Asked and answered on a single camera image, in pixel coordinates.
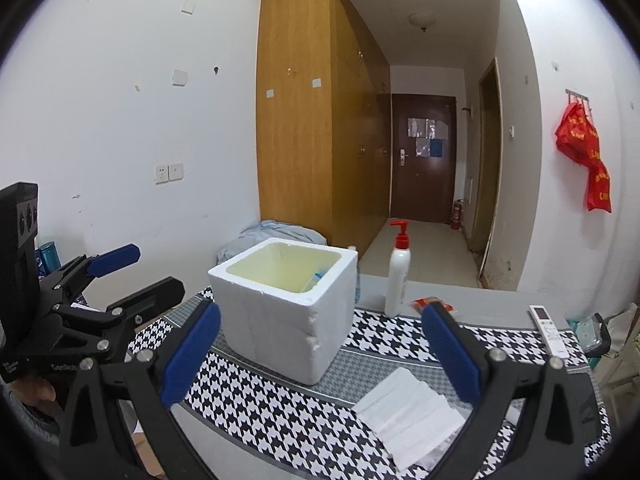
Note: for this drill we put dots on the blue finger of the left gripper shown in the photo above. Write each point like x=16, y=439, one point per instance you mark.
x=115, y=260
x=145, y=305

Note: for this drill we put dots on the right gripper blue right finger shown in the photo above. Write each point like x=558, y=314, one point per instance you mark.
x=458, y=351

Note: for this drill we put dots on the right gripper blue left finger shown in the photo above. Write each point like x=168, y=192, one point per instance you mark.
x=183, y=351

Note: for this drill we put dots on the white tissue stack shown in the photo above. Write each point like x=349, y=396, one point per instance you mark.
x=415, y=424

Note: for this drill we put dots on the person's left hand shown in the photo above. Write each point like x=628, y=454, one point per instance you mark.
x=34, y=391

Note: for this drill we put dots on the red snack packet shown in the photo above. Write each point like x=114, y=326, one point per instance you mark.
x=422, y=303

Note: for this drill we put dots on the houndstooth table cloth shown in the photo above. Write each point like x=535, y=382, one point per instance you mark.
x=247, y=422

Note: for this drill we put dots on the white remote control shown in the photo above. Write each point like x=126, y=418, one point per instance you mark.
x=549, y=332

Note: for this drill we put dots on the white lotion pump bottle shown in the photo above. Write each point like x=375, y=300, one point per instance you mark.
x=398, y=271

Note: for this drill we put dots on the white styrofoam box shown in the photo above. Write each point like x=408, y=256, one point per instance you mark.
x=266, y=320

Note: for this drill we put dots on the teal plastic basket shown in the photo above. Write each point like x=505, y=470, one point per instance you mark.
x=592, y=335

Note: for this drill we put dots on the red fire extinguisher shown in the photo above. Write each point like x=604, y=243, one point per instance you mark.
x=457, y=215

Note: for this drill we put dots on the dark brown entrance door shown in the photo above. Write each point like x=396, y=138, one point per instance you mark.
x=424, y=157

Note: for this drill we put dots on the red hanging plastic bags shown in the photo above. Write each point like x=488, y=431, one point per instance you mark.
x=577, y=138

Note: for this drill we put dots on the wooden wardrobe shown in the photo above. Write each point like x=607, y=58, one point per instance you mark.
x=322, y=120

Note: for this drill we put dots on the ceiling lamp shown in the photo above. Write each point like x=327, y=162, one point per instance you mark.
x=422, y=20

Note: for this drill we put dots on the white wall socket pair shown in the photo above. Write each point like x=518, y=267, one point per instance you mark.
x=168, y=173

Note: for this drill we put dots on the side doorway wooden frame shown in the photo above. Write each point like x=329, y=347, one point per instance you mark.
x=489, y=168

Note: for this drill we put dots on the wall coat hook rack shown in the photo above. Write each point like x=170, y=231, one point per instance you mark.
x=576, y=96

